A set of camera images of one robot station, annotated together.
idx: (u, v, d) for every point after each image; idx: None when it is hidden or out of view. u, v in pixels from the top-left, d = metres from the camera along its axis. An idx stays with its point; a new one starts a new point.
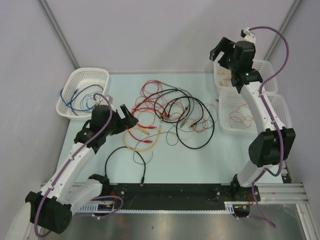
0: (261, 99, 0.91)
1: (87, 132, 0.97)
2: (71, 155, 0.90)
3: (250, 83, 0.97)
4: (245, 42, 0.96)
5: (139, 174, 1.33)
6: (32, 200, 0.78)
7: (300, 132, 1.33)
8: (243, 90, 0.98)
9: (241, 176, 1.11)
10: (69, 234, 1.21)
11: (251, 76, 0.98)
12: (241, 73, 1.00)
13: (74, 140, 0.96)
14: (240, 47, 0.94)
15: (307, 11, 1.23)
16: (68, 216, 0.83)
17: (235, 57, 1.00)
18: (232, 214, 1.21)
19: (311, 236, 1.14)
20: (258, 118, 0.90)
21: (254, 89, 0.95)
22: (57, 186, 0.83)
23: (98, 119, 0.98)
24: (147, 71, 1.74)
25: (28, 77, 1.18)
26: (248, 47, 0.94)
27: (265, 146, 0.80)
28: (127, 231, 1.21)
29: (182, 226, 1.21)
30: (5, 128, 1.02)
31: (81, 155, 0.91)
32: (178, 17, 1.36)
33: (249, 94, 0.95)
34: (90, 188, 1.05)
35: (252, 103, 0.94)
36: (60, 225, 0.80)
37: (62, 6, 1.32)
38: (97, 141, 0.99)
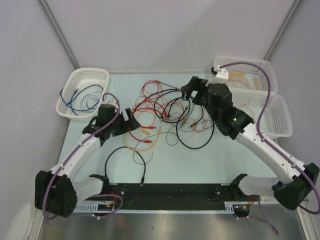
0: (266, 143, 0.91)
1: (95, 126, 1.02)
2: (81, 141, 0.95)
3: (245, 128, 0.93)
4: (218, 87, 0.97)
5: (139, 174, 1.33)
6: (41, 179, 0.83)
7: (300, 132, 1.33)
8: (240, 138, 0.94)
9: (243, 185, 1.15)
10: (68, 234, 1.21)
11: (239, 119, 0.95)
12: (229, 121, 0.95)
13: (82, 131, 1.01)
14: (216, 95, 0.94)
15: (307, 12, 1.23)
16: (73, 202, 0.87)
17: (214, 105, 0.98)
18: (232, 214, 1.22)
19: (311, 236, 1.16)
20: (274, 165, 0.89)
21: (253, 134, 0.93)
22: (68, 166, 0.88)
23: (104, 115, 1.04)
24: (147, 71, 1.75)
25: (27, 77, 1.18)
26: (223, 92, 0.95)
27: (298, 195, 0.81)
28: (127, 231, 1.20)
29: (182, 226, 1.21)
30: (4, 127, 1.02)
31: (90, 142, 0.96)
32: (178, 17, 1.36)
33: (250, 141, 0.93)
34: (95, 182, 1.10)
35: (258, 149, 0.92)
36: (66, 209, 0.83)
37: (61, 6, 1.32)
38: (104, 134, 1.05)
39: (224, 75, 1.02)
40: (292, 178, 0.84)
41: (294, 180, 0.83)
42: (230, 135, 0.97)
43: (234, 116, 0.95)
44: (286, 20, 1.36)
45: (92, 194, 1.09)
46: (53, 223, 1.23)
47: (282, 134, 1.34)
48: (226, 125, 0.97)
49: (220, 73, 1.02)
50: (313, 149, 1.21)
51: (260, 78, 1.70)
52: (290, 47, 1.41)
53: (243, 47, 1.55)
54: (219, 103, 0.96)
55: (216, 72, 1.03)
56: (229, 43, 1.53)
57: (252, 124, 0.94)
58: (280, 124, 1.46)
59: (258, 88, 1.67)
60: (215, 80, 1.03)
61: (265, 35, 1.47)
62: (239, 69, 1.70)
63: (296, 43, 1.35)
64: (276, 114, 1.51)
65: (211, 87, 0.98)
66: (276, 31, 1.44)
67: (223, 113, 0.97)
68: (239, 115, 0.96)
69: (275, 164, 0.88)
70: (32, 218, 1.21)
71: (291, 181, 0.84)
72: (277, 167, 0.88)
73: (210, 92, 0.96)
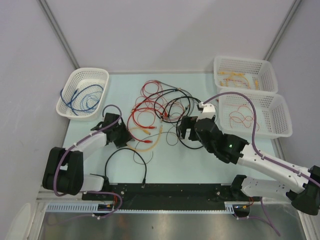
0: (267, 159, 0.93)
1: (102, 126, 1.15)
2: (92, 133, 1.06)
3: (243, 152, 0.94)
4: (203, 122, 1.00)
5: (139, 174, 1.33)
6: (55, 153, 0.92)
7: (300, 132, 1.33)
8: (242, 162, 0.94)
9: (248, 190, 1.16)
10: (69, 234, 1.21)
11: (234, 144, 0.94)
12: (225, 148, 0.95)
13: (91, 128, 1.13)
14: (203, 130, 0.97)
15: (307, 12, 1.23)
16: (80, 182, 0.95)
17: (206, 138, 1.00)
18: (232, 214, 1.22)
19: (311, 236, 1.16)
20: (281, 179, 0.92)
21: (252, 154, 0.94)
22: (80, 146, 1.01)
23: (110, 119, 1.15)
24: (147, 71, 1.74)
25: (27, 77, 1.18)
26: (208, 126, 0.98)
27: (314, 201, 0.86)
28: (127, 232, 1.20)
29: (182, 227, 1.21)
30: (5, 128, 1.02)
31: (97, 138, 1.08)
32: (178, 17, 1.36)
33: (252, 162, 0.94)
34: (94, 178, 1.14)
35: (261, 168, 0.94)
36: (73, 186, 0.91)
37: (61, 6, 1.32)
38: (109, 135, 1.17)
39: (210, 109, 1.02)
40: (303, 187, 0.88)
41: (306, 188, 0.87)
42: (232, 162, 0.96)
43: (228, 142, 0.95)
44: (286, 20, 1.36)
45: (91, 190, 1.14)
46: (53, 223, 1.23)
47: (282, 134, 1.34)
48: (224, 153, 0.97)
49: (206, 107, 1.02)
50: (313, 149, 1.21)
51: (260, 78, 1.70)
52: (289, 48, 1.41)
53: (244, 47, 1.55)
54: (209, 136, 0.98)
55: (202, 108, 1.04)
56: (229, 43, 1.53)
57: (248, 145, 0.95)
58: (280, 124, 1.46)
59: (258, 88, 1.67)
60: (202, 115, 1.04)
61: (265, 35, 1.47)
62: (240, 68, 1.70)
63: (296, 43, 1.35)
64: (277, 114, 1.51)
65: (197, 124, 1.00)
66: (276, 31, 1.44)
67: (216, 143, 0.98)
68: (232, 139, 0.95)
69: (282, 177, 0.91)
70: (32, 218, 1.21)
71: (302, 189, 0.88)
72: (285, 180, 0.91)
73: (197, 129, 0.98)
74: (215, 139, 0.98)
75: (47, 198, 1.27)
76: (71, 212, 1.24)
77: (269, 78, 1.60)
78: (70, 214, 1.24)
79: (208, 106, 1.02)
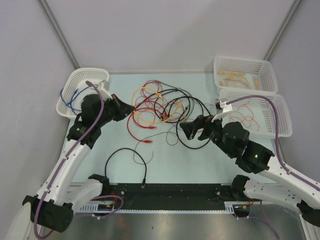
0: (292, 175, 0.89)
1: (80, 127, 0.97)
2: (65, 155, 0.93)
3: (270, 165, 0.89)
4: (235, 128, 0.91)
5: (140, 174, 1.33)
6: None
7: (300, 132, 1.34)
8: (265, 173, 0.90)
9: (251, 193, 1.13)
10: (69, 234, 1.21)
11: (260, 155, 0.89)
12: (250, 158, 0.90)
13: (67, 136, 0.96)
14: (235, 137, 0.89)
15: (307, 11, 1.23)
16: (69, 215, 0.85)
17: (234, 145, 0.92)
18: (232, 214, 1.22)
19: (311, 236, 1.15)
20: (304, 195, 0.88)
21: (278, 168, 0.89)
22: (54, 187, 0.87)
23: (88, 112, 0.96)
24: (147, 71, 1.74)
25: (28, 77, 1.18)
26: (240, 133, 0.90)
27: None
28: (127, 232, 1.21)
29: (182, 226, 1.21)
30: (5, 128, 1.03)
31: (75, 153, 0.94)
32: (178, 17, 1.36)
33: (276, 175, 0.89)
34: (90, 188, 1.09)
35: (284, 182, 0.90)
36: (62, 224, 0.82)
37: (61, 7, 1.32)
38: (92, 135, 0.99)
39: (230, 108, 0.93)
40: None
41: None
42: (253, 172, 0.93)
43: (254, 152, 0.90)
44: (286, 20, 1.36)
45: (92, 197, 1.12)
46: None
47: (282, 134, 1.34)
48: (247, 162, 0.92)
49: (226, 108, 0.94)
50: (314, 149, 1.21)
51: (260, 78, 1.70)
52: (289, 48, 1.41)
53: (244, 46, 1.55)
54: (238, 143, 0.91)
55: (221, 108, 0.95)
56: (229, 43, 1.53)
57: (273, 157, 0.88)
58: (280, 124, 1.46)
59: (258, 88, 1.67)
60: (219, 115, 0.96)
61: (266, 35, 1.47)
62: (240, 68, 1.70)
63: (296, 42, 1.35)
64: (277, 114, 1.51)
65: (227, 128, 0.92)
66: (277, 31, 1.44)
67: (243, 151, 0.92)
68: (258, 149, 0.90)
69: (305, 194, 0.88)
70: None
71: None
72: (307, 197, 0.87)
73: (227, 134, 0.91)
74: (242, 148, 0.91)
75: None
76: None
77: (269, 78, 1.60)
78: None
79: (230, 108, 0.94)
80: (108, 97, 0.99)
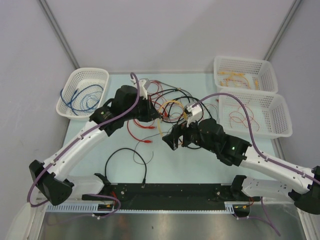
0: (271, 161, 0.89)
1: (105, 112, 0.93)
2: (80, 134, 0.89)
3: (248, 156, 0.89)
4: (208, 124, 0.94)
5: (140, 174, 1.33)
6: (33, 170, 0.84)
7: (299, 132, 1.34)
8: (245, 163, 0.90)
9: (248, 190, 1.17)
10: (68, 234, 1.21)
11: (237, 146, 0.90)
12: (228, 150, 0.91)
13: (90, 117, 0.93)
14: (209, 132, 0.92)
15: (307, 11, 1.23)
16: (66, 193, 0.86)
17: (210, 140, 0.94)
18: (232, 214, 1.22)
19: (311, 236, 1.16)
20: (285, 180, 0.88)
21: (255, 157, 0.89)
22: (59, 162, 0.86)
23: (120, 101, 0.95)
24: (147, 71, 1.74)
25: (28, 77, 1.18)
26: (214, 128, 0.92)
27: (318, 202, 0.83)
28: (127, 232, 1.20)
29: (182, 226, 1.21)
30: (4, 128, 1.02)
31: (91, 135, 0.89)
32: (178, 17, 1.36)
33: (254, 164, 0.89)
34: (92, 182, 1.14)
35: (264, 170, 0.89)
36: (56, 199, 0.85)
37: (61, 6, 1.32)
38: (113, 124, 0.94)
39: (198, 109, 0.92)
40: (308, 188, 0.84)
41: (311, 190, 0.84)
42: (234, 164, 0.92)
43: (231, 145, 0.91)
44: (286, 20, 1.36)
45: (89, 193, 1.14)
46: (53, 223, 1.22)
47: (282, 134, 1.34)
48: (226, 156, 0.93)
49: (194, 110, 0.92)
50: (313, 149, 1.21)
51: (260, 78, 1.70)
52: (289, 48, 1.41)
53: (243, 46, 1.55)
54: (213, 138, 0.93)
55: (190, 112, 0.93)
56: (229, 43, 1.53)
57: (250, 147, 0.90)
58: (280, 124, 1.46)
59: (258, 88, 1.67)
60: (190, 119, 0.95)
61: (265, 35, 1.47)
62: (240, 68, 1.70)
63: (296, 42, 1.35)
64: (277, 114, 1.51)
65: (202, 125, 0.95)
66: (277, 31, 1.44)
67: (220, 145, 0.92)
68: (235, 141, 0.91)
69: (286, 179, 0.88)
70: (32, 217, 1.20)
71: (307, 191, 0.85)
72: (289, 182, 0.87)
73: (202, 130, 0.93)
74: (219, 142, 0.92)
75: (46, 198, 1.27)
76: (71, 212, 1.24)
77: (269, 78, 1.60)
78: (70, 214, 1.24)
79: (198, 109, 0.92)
80: (145, 95, 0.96)
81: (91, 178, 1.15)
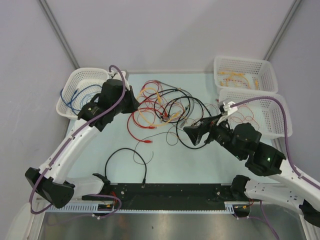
0: (304, 180, 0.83)
1: (92, 107, 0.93)
2: (71, 134, 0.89)
3: (282, 168, 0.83)
4: (246, 129, 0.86)
5: (141, 174, 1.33)
6: (30, 176, 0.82)
7: (299, 132, 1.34)
8: (277, 177, 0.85)
9: (251, 194, 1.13)
10: (68, 234, 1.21)
11: (272, 157, 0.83)
12: (261, 160, 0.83)
13: (78, 115, 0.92)
14: (248, 140, 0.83)
15: (307, 11, 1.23)
16: (67, 194, 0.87)
17: (244, 147, 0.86)
18: (232, 214, 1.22)
19: (311, 236, 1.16)
20: (314, 201, 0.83)
21: (289, 172, 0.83)
22: (55, 166, 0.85)
23: (107, 94, 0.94)
24: (147, 71, 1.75)
25: (28, 77, 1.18)
26: (253, 135, 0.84)
27: None
28: (127, 232, 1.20)
29: (182, 226, 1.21)
30: (4, 128, 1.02)
31: (82, 134, 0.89)
32: (178, 17, 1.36)
33: (287, 180, 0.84)
34: (92, 182, 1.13)
35: (296, 188, 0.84)
36: (59, 201, 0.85)
37: (61, 7, 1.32)
38: (103, 119, 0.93)
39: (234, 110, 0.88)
40: None
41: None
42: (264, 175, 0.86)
43: (265, 154, 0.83)
44: (286, 20, 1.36)
45: (89, 192, 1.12)
46: (53, 223, 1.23)
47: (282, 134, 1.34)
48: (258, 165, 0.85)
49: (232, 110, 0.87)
50: (313, 149, 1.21)
51: (260, 78, 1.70)
52: (289, 48, 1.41)
53: (244, 46, 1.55)
54: (249, 145, 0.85)
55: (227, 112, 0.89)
56: (229, 43, 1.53)
57: (285, 160, 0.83)
58: (280, 124, 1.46)
59: (258, 88, 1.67)
60: (223, 117, 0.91)
61: (265, 35, 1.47)
62: (240, 68, 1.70)
63: (296, 42, 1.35)
64: (277, 114, 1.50)
65: (238, 130, 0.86)
66: (277, 31, 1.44)
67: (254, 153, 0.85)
68: (269, 151, 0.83)
69: (315, 200, 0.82)
70: (32, 218, 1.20)
71: None
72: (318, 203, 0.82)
73: (239, 136, 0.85)
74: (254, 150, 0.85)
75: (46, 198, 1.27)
76: (71, 212, 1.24)
77: (269, 78, 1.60)
78: (70, 214, 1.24)
79: (236, 110, 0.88)
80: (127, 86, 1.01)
81: (91, 179, 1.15)
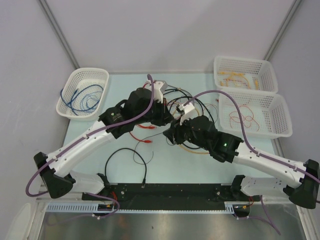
0: (263, 157, 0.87)
1: (115, 113, 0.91)
2: (86, 134, 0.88)
3: (239, 151, 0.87)
4: (199, 121, 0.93)
5: (141, 174, 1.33)
6: (38, 162, 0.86)
7: (299, 132, 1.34)
8: (238, 161, 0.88)
9: (248, 190, 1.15)
10: (68, 234, 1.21)
11: (230, 143, 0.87)
12: (220, 147, 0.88)
13: (99, 116, 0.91)
14: (201, 129, 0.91)
15: (307, 11, 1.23)
16: (65, 188, 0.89)
17: (202, 137, 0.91)
18: (232, 214, 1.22)
19: (311, 236, 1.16)
20: (277, 175, 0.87)
21: (247, 152, 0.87)
22: (60, 159, 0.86)
23: (133, 103, 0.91)
24: (147, 71, 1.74)
25: (28, 77, 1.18)
26: (205, 124, 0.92)
27: (311, 194, 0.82)
28: (127, 232, 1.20)
29: (182, 226, 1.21)
30: (4, 128, 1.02)
31: (96, 137, 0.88)
32: (178, 17, 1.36)
33: (247, 160, 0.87)
34: (94, 182, 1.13)
35: (258, 165, 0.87)
36: (56, 192, 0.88)
37: (61, 7, 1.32)
38: (121, 126, 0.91)
39: (191, 107, 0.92)
40: (299, 182, 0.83)
41: (303, 183, 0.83)
42: (227, 161, 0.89)
43: (223, 141, 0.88)
44: (286, 20, 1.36)
45: (88, 191, 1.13)
46: (53, 223, 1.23)
47: (282, 134, 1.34)
48: (219, 153, 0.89)
49: (186, 109, 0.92)
50: (313, 150, 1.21)
51: (260, 78, 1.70)
52: (289, 48, 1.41)
53: (243, 46, 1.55)
54: (206, 135, 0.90)
55: (183, 111, 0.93)
56: (229, 43, 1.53)
57: (242, 143, 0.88)
58: (280, 124, 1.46)
59: (258, 88, 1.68)
60: (183, 117, 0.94)
61: (265, 35, 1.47)
62: (240, 68, 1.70)
63: (296, 43, 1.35)
64: (277, 115, 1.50)
65: (192, 122, 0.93)
66: (276, 31, 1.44)
67: (213, 142, 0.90)
68: (227, 138, 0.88)
69: (279, 174, 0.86)
70: (32, 218, 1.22)
71: (299, 184, 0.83)
72: (282, 176, 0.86)
73: (194, 128, 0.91)
74: (212, 139, 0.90)
75: (46, 198, 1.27)
76: (71, 212, 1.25)
77: (269, 78, 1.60)
78: (70, 214, 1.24)
79: (190, 106, 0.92)
80: (160, 98, 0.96)
81: (94, 178, 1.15)
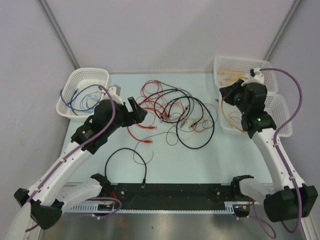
0: (277, 150, 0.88)
1: (86, 131, 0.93)
2: (63, 158, 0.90)
3: (264, 130, 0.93)
4: (259, 86, 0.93)
5: (140, 174, 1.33)
6: (19, 198, 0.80)
7: (299, 133, 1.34)
8: (255, 137, 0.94)
9: (245, 183, 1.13)
10: (69, 235, 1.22)
11: (264, 121, 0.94)
12: (252, 118, 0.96)
13: (71, 137, 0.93)
14: (251, 90, 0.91)
15: (307, 11, 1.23)
16: (56, 215, 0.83)
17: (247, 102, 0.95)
18: (232, 214, 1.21)
19: (311, 236, 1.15)
20: (274, 172, 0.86)
21: (268, 137, 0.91)
22: (44, 189, 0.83)
23: (100, 117, 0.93)
24: (147, 71, 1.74)
25: (27, 77, 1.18)
26: (260, 90, 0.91)
27: (282, 204, 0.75)
28: (127, 232, 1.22)
29: (182, 226, 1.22)
30: (4, 129, 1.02)
31: (73, 157, 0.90)
32: (178, 17, 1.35)
33: (262, 142, 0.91)
34: (88, 189, 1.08)
35: (266, 153, 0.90)
36: (46, 223, 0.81)
37: (61, 7, 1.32)
38: (95, 142, 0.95)
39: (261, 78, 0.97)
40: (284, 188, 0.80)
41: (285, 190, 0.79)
42: (249, 132, 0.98)
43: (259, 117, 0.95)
44: (286, 20, 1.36)
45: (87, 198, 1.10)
46: None
47: (282, 134, 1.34)
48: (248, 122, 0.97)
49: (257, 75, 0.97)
50: (313, 150, 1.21)
51: None
52: (289, 48, 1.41)
53: (243, 46, 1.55)
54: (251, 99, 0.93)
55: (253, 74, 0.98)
56: (229, 43, 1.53)
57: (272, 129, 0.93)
58: (280, 124, 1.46)
59: None
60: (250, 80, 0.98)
61: (265, 35, 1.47)
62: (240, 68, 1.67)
63: (296, 42, 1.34)
64: (277, 115, 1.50)
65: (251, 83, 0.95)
66: (276, 31, 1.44)
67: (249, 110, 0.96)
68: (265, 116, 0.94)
69: (275, 171, 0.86)
70: None
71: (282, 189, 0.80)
72: (275, 175, 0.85)
73: (248, 86, 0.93)
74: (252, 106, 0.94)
75: None
76: (71, 212, 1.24)
77: (269, 78, 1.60)
78: (70, 214, 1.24)
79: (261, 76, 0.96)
80: (120, 101, 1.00)
81: (87, 186, 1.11)
